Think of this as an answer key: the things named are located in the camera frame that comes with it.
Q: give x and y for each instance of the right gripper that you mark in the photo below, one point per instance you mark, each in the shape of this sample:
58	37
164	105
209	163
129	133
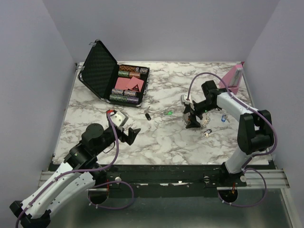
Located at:
194	122

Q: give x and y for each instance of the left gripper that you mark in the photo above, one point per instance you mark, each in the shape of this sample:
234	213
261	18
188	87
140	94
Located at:
132	135

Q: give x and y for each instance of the metal disc keyring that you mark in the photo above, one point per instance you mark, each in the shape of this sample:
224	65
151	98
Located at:
204	120

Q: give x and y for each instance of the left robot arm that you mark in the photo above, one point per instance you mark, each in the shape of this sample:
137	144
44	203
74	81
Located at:
79	171

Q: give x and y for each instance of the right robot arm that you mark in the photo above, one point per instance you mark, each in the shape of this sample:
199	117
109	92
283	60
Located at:
254	133

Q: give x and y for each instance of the key with green tag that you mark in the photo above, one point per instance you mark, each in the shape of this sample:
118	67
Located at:
168	113

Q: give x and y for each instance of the red card with black triangle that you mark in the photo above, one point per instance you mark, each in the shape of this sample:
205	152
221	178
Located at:
135	84

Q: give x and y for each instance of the black poker chip case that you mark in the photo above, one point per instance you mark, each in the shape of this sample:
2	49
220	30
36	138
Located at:
100	72

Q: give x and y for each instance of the red playing card deck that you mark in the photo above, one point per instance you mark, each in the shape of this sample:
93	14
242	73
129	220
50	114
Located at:
122	83

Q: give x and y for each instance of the pink holder block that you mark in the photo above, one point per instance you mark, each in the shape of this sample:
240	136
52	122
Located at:
233	78

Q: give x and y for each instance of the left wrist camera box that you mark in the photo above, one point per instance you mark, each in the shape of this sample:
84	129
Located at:
119	119

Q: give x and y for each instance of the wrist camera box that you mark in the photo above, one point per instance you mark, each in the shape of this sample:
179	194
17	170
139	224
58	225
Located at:
186	99
119	119

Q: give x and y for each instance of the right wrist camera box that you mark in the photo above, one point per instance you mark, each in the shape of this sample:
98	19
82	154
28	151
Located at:
186	99

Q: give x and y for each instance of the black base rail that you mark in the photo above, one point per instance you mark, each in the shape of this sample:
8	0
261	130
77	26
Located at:
162	181

